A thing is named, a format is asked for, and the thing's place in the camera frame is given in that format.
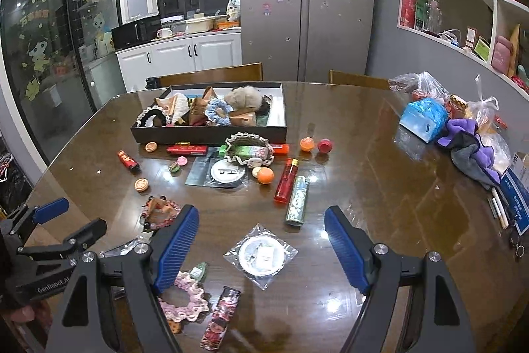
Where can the round wooden stamp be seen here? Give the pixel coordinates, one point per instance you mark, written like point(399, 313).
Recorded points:
point(151, 146)
point(141, 185)

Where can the green shelf packet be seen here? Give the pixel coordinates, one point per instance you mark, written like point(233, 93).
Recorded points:
point(421, 14)

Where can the purple cloth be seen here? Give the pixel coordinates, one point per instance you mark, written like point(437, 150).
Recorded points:
point(467, 138)

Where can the red transparent lighter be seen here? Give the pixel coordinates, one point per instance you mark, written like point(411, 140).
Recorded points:
point(286, 180)

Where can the orange ball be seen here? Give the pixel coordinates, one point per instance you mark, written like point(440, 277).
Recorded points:
point(264, 175)
point(306, 143)

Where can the white fluffy scrunchie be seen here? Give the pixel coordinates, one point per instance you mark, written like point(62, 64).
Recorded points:
point(180, 103)

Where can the beige fluffy scrunchie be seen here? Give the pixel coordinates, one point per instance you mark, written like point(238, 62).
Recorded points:
point(244, 96)

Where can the blue tissue packet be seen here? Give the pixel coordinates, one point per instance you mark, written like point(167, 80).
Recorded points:
point(425, 120)

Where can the blue white box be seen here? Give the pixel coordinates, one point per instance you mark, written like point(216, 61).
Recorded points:
point(518, 189)

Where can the cream plastic basin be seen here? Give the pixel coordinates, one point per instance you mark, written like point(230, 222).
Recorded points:
point(199, 25)

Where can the wooden chair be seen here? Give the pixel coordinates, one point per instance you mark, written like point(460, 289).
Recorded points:
point(355, 80)
point(210, 74)

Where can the grey cloth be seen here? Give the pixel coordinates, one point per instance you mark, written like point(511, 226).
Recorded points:
point(471, 165)

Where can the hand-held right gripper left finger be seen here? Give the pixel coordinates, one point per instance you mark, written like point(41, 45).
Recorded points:
point(175, 249)

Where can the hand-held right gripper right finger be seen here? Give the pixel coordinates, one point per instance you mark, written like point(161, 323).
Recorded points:
point(345, 249)

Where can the glass sliding door with stickers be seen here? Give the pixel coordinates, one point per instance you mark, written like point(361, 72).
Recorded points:
point(41, 59)

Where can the crinkled clear plastic bag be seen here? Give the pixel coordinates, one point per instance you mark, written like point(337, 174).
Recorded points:
point(489, 121)

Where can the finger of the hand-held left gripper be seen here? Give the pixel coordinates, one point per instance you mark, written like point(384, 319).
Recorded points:
point(89, 231)
point(51, 209)

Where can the small red packet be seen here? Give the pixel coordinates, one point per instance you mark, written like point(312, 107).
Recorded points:
point(127, 160)

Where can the plastic bag on counter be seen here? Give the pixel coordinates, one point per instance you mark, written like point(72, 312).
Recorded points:
point(233, 5)

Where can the orange snack packet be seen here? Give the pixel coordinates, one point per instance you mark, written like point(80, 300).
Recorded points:
point(208, 96)
point(165, 105)
point(194, 116)
point(241, 116)

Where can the pink pouch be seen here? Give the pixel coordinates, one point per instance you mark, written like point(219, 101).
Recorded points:
point(502, 54)

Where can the black trash bag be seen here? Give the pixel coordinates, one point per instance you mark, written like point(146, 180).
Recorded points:
point(152, 81)

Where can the cartoon print lighter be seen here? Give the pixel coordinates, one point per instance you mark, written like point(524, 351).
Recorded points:
point(221, 313)

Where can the clear bag with white disc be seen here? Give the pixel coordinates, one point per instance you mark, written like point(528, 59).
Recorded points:
point(223, 173)
point(261, 253)

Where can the green patterned lighter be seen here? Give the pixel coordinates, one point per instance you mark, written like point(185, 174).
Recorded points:
point(298, 204)

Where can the white kitchen cabinet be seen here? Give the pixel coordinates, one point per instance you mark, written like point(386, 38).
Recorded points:
point(210, 51)

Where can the white wall shelf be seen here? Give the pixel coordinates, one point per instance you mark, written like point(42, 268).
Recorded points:
point(483, 9)

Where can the red bar packet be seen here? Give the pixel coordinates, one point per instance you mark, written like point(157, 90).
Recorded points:
point(187, 149)

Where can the black shallow box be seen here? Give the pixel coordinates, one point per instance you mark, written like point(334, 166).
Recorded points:
point(206, 134)

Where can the blue crochet scrunchie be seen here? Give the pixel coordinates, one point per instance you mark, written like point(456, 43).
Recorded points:
point(217, 111)

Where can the black white scrunchie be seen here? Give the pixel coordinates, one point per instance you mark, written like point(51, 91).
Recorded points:
point(151, 117)

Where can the orange flat box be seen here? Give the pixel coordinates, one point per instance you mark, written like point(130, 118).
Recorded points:
point(222, 25)

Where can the small pink trinket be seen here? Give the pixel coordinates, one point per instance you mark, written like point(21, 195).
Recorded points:
point(180, 160)

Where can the red ball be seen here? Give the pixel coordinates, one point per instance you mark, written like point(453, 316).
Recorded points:
point(325, 145)

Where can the beige crochet scrunchie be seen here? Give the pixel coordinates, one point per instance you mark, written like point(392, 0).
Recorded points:
point(264, 160)

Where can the pink crochet scrunchie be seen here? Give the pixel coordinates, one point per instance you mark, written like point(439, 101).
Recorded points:
point(186, 297)

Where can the white mug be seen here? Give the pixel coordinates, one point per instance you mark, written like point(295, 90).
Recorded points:
point(164, 33)

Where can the person's left hand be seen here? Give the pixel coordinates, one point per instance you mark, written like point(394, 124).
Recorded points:
point(22, 313)

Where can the silver refrigerator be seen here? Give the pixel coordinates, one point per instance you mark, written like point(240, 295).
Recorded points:
point(306, 5)

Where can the red jar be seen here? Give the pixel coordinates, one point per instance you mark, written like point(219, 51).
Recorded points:
point(456, 105)

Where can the brown wooden desktop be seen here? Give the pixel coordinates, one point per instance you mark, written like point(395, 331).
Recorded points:
point(372, 171)

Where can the red gift box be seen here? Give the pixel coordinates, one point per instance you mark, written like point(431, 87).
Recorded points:
point(410, 3)

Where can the small green trinket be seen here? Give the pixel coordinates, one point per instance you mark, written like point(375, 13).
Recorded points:
point(174, 169)

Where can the black microwave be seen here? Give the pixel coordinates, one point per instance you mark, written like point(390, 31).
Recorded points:
point(132, 34)

